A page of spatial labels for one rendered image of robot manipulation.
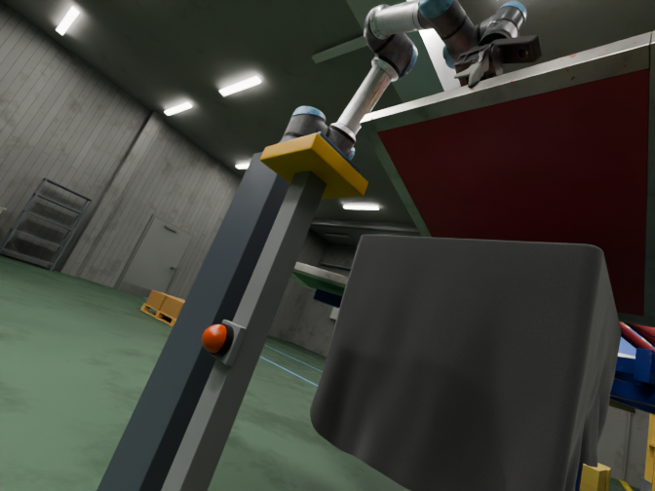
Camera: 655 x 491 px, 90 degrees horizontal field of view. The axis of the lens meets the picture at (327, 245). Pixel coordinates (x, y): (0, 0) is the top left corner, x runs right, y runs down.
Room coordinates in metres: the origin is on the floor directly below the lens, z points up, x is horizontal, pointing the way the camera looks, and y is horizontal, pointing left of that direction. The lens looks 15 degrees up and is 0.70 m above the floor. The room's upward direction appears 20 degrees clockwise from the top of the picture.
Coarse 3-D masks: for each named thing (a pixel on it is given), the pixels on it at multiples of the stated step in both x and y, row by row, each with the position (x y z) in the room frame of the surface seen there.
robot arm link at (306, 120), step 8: (296, 112) 1.03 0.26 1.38; (304, 112) 1.01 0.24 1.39; (312, 112) 1.01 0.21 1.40; (320, 112) 1.03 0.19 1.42; (296, 120) 1.02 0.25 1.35; (304, 120) 1.01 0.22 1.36; (312, 120) 1.02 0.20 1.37; (320, 120) 1.03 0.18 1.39; (288, 128) 1.03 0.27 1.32; (296, 128) 1.01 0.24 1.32; (304, 128) 1.01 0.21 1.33; (312, 128) 1.02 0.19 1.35; (320, 128) 1.04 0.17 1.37; (328, 128) 1.07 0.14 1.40
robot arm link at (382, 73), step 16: (384, 48) 0.94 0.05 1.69; (400, 48) 0.94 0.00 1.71; (384, 64) 0.97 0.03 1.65; (400, 64) 0.97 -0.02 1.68; (368, 80) 1.01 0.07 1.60; (384, 80) 1.00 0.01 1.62; (368, 96) 1.02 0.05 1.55; (352, 112) 1.05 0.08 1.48; (368, 112) 1.06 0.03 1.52; (336, 128) 1.07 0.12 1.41; (352, 128) 1.07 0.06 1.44; (336, 144) 1.08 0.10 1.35; (352, 144) 1.11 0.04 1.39
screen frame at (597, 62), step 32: (544, 64) 0.45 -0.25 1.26; (576, 64) 0.41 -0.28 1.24; (608, 64) 0.39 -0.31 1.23; (640, 64) 0.37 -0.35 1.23; (448, 96) 0.57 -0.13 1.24; (480, 96) 0.54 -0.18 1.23; (512, 96) 0.51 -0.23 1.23; (384, 128) 0.72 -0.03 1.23; (384, 160) 0.82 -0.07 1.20; (416, 224) 1.00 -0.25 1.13; (640, 320) 0.85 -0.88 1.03
